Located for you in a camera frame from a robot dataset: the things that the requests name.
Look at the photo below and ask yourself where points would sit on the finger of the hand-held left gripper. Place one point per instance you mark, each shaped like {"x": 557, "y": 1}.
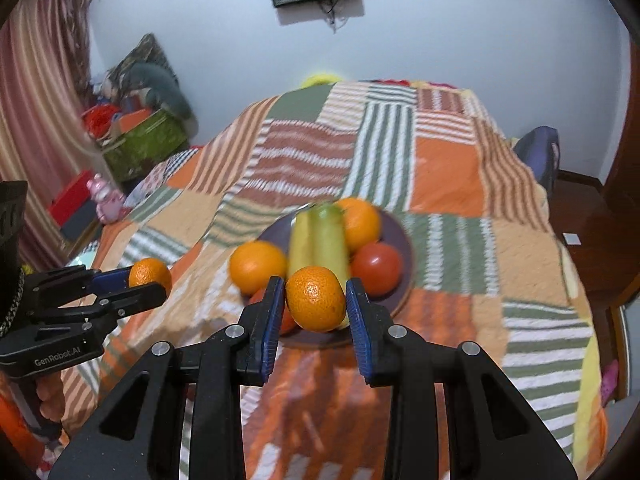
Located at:
{"x": 112, "y": 280}
{"x": 140, "y": 297}

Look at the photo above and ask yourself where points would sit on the pink slipper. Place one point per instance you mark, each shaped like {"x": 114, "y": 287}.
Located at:
{"x": 607, "y": 380}

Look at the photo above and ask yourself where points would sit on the dark patterned cushion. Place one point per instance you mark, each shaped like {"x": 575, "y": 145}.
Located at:
{"x": 145, "y": 52}

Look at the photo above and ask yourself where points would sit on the striped patchwork blanket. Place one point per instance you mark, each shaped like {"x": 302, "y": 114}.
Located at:
{"x": 450, "y": 175}

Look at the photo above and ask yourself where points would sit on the striped red curtain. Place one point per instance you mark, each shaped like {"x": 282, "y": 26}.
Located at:
{"x": 35, "y": 85}

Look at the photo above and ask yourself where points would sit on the floral patchwork cloth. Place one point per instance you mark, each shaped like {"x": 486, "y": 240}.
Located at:
{"x": 165, "y": 170}

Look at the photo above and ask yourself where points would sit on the red box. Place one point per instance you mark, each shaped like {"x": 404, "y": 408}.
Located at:
{"x": 72, "y": 200}

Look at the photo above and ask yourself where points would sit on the red bag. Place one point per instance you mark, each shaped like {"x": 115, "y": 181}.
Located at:
{"x": 97, "y": 115}

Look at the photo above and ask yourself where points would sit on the purple plate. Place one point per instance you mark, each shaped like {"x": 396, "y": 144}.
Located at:
{"x": 395, "y": 232}

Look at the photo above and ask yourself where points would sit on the small mandarin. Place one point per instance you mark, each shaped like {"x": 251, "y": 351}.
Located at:
{"x": 316, "y": 299}
{"x": 149, "y": 274}

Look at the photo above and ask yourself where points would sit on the pink toy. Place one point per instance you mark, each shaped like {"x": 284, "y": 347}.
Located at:
{"x": 105, "y": 200}

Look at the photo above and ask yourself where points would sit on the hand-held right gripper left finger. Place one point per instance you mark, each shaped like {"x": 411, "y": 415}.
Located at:
{"x": 270, "y": 325}

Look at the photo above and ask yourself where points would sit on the white paper scrap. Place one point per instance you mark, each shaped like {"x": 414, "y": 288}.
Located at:
{"x": 572, "y": 238}

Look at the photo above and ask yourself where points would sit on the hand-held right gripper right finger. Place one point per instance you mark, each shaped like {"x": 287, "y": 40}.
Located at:
{"x": 357, "y": 330}

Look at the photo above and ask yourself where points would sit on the large orange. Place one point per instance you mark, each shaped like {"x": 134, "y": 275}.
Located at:
{"x": 257, "y": 266}
{"x": 359, "y": 225}

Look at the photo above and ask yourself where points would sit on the person's left hand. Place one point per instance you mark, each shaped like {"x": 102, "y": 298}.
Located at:
{"x": 51, "y": 397}

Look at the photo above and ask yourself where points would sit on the yellow plastic object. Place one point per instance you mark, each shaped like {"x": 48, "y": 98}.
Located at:
{"x": 320, "y": 80}

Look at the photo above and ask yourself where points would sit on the red tomato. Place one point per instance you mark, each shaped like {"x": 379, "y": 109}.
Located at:
{"x": 289, "y": 322}
{"x": 377, "y": 267}

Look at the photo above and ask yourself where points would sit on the purple chair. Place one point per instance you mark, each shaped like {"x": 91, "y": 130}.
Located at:
{"x": 537, "y": 155}

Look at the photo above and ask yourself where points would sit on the pale green zucchini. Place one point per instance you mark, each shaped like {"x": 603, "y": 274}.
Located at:
{"x": 330, "y": 245}
{"x": 299, "y": 250}

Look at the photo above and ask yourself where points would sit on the green storage box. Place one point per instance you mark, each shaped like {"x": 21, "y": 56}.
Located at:
{"x": 145, "y": 142}

